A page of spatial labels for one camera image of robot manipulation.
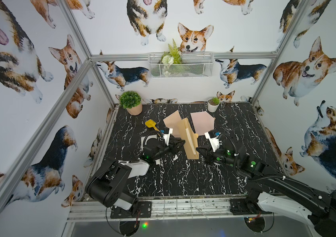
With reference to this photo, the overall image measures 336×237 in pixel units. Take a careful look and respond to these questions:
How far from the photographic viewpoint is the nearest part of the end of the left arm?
676mm

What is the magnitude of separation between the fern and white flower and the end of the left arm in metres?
0.42

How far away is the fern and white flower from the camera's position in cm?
81
